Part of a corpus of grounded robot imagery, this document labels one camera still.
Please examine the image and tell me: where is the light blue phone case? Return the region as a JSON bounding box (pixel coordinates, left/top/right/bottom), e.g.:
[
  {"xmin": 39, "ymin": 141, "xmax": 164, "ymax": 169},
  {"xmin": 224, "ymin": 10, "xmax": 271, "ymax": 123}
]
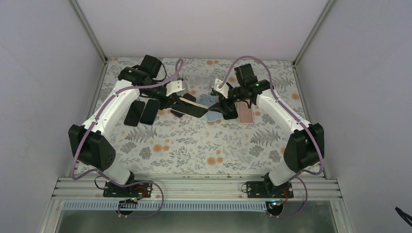
[{"xmin": 199, "ymin": 95, "xmax": 223, "ymax": 122}]

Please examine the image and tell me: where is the pink phone case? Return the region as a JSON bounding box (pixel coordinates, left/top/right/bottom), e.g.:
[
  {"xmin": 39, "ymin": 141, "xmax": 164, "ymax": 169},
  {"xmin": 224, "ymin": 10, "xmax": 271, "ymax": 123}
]
[{"xmin": 237, "ymin": 102, "xmax": 254, "ymax": 124}]

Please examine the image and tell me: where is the black phone case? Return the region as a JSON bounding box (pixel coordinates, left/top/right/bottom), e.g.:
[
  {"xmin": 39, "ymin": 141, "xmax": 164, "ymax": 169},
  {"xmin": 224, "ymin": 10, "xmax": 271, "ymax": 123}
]
[{"xmin": 223, "ymin": 111, "xmax": 239, "ymax": 120}]

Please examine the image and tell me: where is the beige phone case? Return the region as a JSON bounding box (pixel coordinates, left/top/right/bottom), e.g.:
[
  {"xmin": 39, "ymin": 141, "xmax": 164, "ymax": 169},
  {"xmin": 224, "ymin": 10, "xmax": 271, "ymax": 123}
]
[{"xmin": 179, "ymin": 97, "xmax": 208, "ymax": 109}]

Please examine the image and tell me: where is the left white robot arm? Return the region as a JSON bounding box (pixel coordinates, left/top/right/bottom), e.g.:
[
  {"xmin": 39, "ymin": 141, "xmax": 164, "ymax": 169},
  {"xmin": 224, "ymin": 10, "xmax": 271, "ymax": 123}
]
[{"xmin": 69, "ymin": 55, "xmax": 184, "ymax": 197}]

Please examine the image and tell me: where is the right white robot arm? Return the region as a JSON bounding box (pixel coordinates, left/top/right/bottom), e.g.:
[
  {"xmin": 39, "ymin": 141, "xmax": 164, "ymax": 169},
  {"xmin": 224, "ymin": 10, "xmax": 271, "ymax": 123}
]
[{"xmin": 209, "ymin": 64, "xmax": 324, "ymax": 198}]

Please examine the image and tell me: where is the floral table mat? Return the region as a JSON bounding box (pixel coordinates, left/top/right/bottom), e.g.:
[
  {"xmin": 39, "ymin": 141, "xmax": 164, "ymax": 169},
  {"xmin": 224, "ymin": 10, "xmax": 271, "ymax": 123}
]
[{"xmin": 96, "ymin": 57, "xmax": 306, "ymax": 175}]

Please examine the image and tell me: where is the black object at edge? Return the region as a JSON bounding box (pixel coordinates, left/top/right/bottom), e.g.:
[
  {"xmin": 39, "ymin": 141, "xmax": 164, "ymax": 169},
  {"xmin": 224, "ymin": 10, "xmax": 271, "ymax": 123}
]
[{"xmin": 395, "ymin": 207, "xmax": 412, "ymax": 227}]

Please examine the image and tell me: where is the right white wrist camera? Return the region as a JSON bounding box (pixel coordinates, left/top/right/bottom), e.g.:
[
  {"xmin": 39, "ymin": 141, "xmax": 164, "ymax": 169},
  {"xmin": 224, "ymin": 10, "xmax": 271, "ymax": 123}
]
[{"xmin": 211, "ymin": 79, "xmax": 232, "ymax": 99}]

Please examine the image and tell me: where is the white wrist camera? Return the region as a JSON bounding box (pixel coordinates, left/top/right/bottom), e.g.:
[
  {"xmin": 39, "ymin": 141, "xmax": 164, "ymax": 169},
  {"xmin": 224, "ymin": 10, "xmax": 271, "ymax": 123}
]
[
  {"xmin": 165, "ymin": 80, "xmax": 187, "ymax": 97},
  {"xmin": 211, "ymin": 79, "xmax": 232, "ymax": 99}
]

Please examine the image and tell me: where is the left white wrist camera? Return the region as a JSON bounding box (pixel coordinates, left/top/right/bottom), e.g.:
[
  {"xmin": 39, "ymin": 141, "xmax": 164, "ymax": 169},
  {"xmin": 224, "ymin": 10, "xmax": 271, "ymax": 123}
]
[{"xmin": 165, "ymin": 80, "xmax": 187, "ymax": 97}]

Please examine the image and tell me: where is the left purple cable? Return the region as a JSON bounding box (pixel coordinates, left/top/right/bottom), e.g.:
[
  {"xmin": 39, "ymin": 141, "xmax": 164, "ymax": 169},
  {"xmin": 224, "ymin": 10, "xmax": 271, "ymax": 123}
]
[{"xmin": 70, "ymin": 58, "xmax": 184, "ymax": 218}]

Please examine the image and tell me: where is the purple cable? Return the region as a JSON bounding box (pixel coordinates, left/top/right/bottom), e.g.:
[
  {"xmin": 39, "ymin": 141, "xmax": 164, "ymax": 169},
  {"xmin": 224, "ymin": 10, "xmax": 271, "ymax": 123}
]
[
  {"xmin": 217, "ymin": 56, "xmax": 324, "ymax": 218},
  {"xmin": 70, "ymin": 58, "xmax": 184, "ymax": 218}
]

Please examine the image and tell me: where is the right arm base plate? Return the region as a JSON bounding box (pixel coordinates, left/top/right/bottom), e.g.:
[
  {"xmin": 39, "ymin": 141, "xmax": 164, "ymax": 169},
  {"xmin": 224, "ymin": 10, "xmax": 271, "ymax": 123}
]
[{"xmin": 242, "ymin": 181, "xmax": 294, "ymax": 199}]

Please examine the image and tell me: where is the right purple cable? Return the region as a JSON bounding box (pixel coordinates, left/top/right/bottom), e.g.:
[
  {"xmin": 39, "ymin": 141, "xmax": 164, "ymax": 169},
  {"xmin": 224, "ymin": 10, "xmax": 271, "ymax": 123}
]
[{"xmin": 217, "ymin": 56, "xmax": 324, "ymax": 218}]

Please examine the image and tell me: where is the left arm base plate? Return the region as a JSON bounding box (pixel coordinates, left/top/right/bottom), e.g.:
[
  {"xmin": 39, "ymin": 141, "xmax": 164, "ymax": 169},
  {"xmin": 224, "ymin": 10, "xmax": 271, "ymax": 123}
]
[{"xmin": 103, "ymin": 182, "xmax": 152, "ymax": 199}]

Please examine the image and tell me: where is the aluminium mounting rail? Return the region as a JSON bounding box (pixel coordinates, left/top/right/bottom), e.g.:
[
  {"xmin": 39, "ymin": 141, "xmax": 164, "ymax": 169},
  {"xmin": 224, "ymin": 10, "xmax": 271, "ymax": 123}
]
[{"xmin": 52, "ymin": 176, "xmax": 342, "ymax": 212}]

